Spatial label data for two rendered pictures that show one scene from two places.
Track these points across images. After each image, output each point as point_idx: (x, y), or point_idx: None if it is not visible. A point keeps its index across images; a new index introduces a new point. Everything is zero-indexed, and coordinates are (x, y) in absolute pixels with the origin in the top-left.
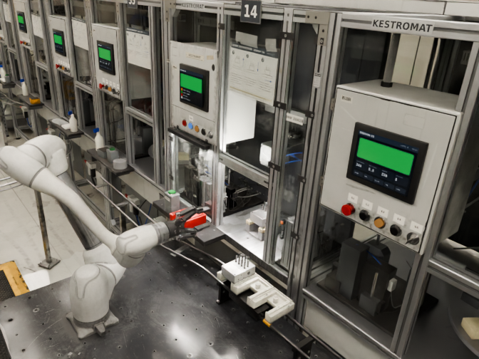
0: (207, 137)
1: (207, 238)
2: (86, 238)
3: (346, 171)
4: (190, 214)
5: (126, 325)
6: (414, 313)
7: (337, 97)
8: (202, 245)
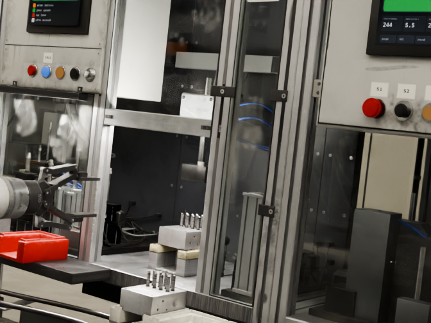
0: (83, 82)
1: (77, 270)
2: None
3: (363, 47)
4: (65, 177)
5: None
6: None
7: None
8: (68, 282)
